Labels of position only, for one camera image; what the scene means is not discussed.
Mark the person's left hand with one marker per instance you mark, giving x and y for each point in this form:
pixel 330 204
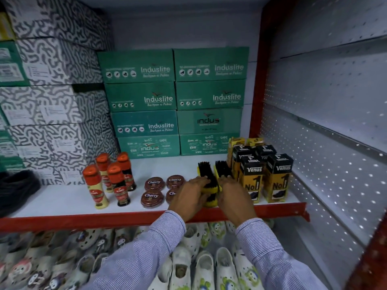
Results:
pixel 189 199

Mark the person's right hand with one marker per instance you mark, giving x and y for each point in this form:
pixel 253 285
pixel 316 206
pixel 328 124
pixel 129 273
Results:
pixel 234 200

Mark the person's left fingers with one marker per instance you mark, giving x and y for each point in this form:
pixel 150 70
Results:
pixel 202 181

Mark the person's right fingers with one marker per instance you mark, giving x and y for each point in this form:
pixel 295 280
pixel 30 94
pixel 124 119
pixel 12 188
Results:
pixel 225 181

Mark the yellow black-bristle shoe brush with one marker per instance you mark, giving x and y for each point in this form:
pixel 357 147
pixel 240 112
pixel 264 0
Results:
pixel 210 175
pixel 223 169

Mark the person's left forearm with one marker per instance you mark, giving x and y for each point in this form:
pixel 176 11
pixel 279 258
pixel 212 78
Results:
pixel 142 256

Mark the person's right forearm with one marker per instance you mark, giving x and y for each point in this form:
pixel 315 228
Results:
pixel 272 259

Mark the black yellow polish box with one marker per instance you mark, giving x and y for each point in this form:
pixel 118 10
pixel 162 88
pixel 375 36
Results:
pixel 252 181
pixel 239 157
pixel 265 151
pixel 277 181

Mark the round brown polish tin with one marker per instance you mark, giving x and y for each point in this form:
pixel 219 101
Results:
pixel 154 184
pixel 152 199
pixel 175 181
pixel 171 196

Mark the dark orange-capped polish bottle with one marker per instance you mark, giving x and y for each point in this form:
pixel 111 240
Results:
pixel 118 187
pixel 125 169

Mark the stack of green shoe boxes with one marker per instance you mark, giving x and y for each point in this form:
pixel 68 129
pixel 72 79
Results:
pixel 172 102

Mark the cream orange-capped polish bottle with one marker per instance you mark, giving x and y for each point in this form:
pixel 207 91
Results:
pixel 103 166
pixel 96 190

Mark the perforated grey metal panel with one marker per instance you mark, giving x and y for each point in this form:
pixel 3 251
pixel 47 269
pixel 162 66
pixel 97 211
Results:
pixel 326 102

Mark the white shelf with red edge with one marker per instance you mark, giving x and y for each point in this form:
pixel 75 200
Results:
pixel 72 205

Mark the black white patterned shoe box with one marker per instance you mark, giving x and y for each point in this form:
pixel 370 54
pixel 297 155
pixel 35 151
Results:
pixel 60 172
pixel 60 18
pixel 51 104
pixel 60 61
pixel 69 138

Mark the pile of white printed clogs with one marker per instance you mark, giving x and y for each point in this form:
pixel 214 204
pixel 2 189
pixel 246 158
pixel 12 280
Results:
pixel 60 256

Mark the black footwear bundle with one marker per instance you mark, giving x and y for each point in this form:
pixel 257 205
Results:
pixel 16 190

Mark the green labelled shoe box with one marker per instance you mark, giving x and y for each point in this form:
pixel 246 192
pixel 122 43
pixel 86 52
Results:
pixel 10 66
pixel 9 154

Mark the yellow shoe box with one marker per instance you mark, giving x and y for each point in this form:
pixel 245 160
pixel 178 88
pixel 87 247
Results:
pixel 5 27

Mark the red metal rack post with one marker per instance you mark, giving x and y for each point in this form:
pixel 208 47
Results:
pixel 261 72
pixel 370 262

